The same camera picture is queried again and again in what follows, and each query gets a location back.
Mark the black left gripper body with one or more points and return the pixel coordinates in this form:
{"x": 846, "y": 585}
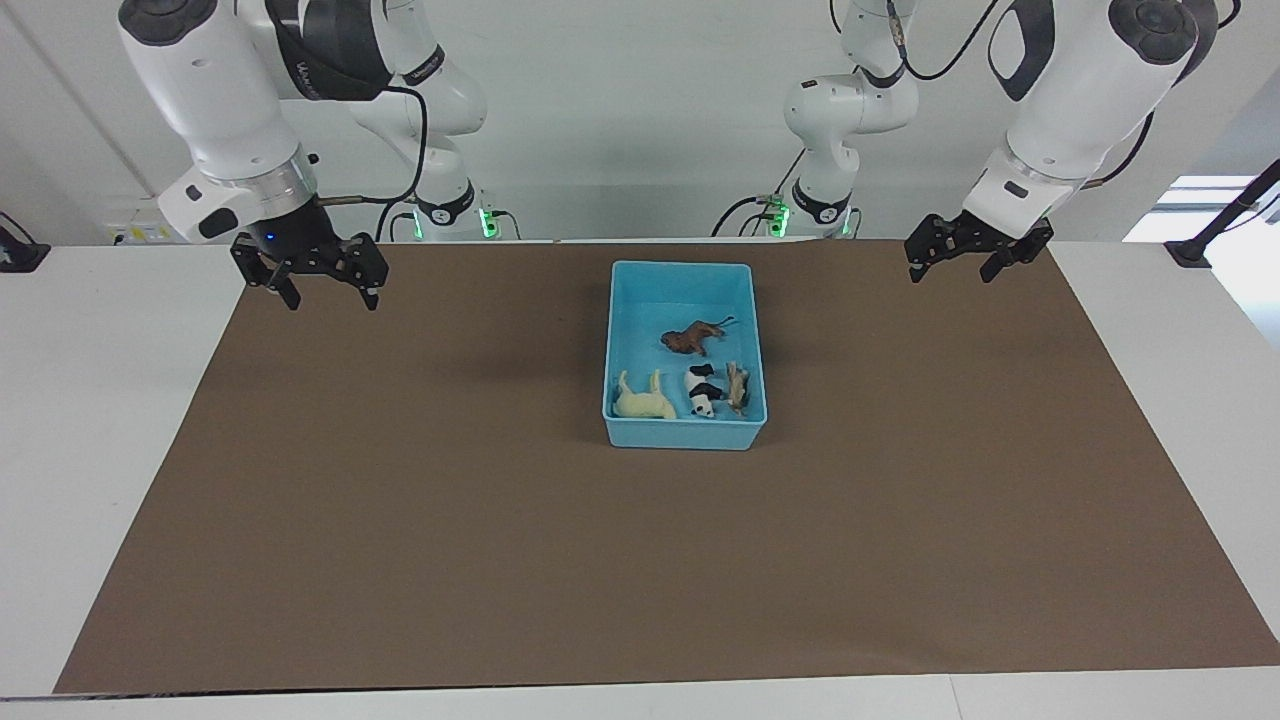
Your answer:
{"x": 970, "y": 235}

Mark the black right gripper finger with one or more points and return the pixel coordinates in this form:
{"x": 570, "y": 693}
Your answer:
{"x": 371, "y": 296}
{"x": 289, "y": 292}

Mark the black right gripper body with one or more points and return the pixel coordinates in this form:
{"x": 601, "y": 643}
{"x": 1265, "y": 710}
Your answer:
{"x": 310, "y": 250}

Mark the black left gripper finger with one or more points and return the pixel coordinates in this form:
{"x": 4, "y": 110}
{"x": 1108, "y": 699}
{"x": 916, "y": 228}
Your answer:
{"x": 918, "y": 270}
{"x": 997, "y": 270}

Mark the orange striped tiger toy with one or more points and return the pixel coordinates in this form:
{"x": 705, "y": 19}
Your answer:
{"x": 738, "y": 390}

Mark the brown lion toy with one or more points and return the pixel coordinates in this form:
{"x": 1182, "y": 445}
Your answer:
{"x": 690, "y": 340}

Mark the black and white panda toy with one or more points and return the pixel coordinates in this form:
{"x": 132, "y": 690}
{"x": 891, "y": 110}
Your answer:
{"x": 703, "y": 392}

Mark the cream alpaca toy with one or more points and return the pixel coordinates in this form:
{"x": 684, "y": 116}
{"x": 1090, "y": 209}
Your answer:
{"x": 640, "y": 405}

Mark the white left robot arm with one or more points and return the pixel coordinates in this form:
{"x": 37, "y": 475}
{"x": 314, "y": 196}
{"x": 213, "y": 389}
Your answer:
{"x": 1080, "y": 100}

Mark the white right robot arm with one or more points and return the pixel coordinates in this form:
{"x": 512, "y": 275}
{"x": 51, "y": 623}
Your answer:
{"x": 220, "y": 100}

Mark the light blue storage box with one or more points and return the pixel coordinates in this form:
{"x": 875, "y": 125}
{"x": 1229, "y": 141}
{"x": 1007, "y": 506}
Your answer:
{"x": 730, "y": 300}

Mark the small black table clamp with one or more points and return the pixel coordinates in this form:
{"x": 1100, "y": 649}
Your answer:
{"x": 20, "y": 255}

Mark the brown table mat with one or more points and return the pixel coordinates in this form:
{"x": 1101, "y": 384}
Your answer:
{"x": 640, "y": 560}

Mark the white wall socket box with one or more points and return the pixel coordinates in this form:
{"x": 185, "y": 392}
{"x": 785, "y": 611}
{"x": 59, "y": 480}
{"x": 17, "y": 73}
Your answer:
{"x": 140, "y": 232}

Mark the black camera stand pole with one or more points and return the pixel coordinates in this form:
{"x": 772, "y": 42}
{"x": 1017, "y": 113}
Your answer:
{"x": 1225, "y": 215}

